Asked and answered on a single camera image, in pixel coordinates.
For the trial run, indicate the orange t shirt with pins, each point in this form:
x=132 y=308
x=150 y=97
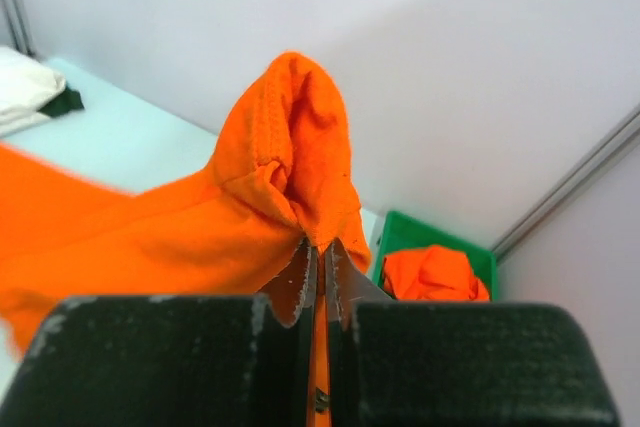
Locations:
x=434 y=273
x=280 y=174

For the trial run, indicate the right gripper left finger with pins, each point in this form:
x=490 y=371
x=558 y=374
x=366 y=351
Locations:
x=172 y=360

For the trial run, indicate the right aluminium corner post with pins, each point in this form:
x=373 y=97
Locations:
x=623 y=138

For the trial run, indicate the left aluminium corner post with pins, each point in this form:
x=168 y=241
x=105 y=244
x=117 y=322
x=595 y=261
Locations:
x=15 y=18

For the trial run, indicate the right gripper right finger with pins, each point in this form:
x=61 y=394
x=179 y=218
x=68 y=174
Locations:
x=402 y=363

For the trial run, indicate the folded white t shirt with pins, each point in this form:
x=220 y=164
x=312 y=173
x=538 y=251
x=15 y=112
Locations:
x=27 y=89

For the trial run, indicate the green plastic bin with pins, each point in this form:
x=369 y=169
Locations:
x=401 y=231

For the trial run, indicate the folded dark green t shirt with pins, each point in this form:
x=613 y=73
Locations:
x=67 y=102

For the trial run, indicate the aluminium corner post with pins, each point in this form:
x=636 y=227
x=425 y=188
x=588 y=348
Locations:
x=623 y=138
x=15 y=18

